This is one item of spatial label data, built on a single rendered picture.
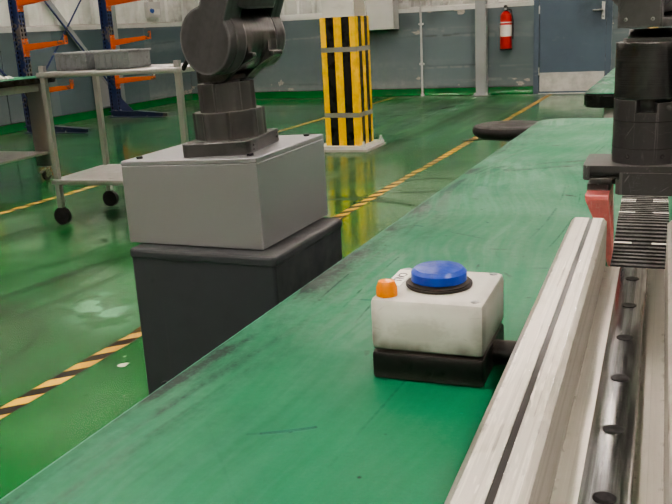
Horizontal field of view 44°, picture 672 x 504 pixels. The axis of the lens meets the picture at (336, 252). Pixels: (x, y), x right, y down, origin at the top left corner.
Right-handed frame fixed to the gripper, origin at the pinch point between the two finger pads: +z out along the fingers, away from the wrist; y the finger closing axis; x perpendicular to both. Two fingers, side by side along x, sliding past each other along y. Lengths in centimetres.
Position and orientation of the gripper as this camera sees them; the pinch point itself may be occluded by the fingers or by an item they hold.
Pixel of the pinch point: (640, 257)
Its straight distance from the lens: 82.0
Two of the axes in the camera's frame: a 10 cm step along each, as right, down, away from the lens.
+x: 3.6, -2.7, 8.9
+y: 9.3, 0.5, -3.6
